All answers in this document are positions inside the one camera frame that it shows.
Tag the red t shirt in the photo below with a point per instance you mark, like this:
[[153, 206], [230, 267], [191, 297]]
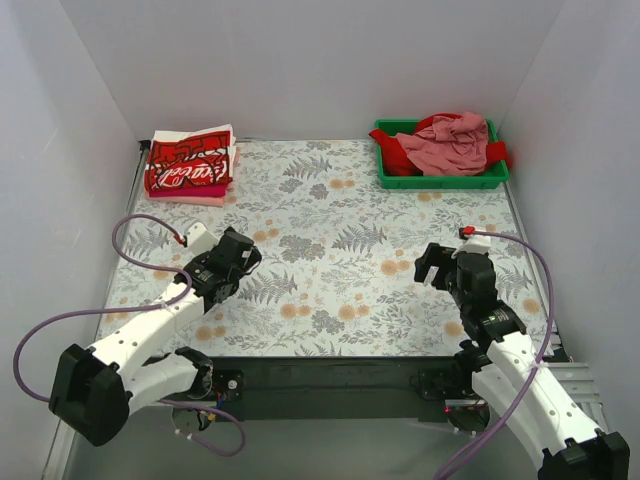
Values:
[[396, 163]]

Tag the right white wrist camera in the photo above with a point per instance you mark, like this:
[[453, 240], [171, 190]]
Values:
[[474, 241]]

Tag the folded red printed shirt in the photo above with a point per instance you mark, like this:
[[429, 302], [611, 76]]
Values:
[[172, 177]]

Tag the pink t shirt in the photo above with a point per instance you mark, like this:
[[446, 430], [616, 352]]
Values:
[[448, 146]]

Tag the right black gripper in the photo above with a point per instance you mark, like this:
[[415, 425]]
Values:
[[435, 265]]

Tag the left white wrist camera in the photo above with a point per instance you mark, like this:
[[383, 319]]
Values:
[[198, 239]]

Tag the folded white shirt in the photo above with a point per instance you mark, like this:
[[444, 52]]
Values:
[[176, 148]]

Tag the floral patterned table mat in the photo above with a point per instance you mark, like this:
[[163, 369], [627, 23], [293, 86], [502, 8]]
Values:
[[338, 252]]

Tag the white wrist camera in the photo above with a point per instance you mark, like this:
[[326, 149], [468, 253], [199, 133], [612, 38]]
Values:
[[474, 241], [198, 239]]

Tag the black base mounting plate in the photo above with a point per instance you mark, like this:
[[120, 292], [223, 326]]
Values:
[[427, 389]]

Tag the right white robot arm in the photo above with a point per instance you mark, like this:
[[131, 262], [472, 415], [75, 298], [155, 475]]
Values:
[[509, 374]]

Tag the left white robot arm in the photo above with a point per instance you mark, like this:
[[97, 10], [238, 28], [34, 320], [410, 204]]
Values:
[[97, 388]]

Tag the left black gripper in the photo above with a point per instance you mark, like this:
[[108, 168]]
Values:
[[242, 251]]

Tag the folded magenta shirt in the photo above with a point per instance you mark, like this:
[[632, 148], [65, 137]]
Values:
[[206, 191]]

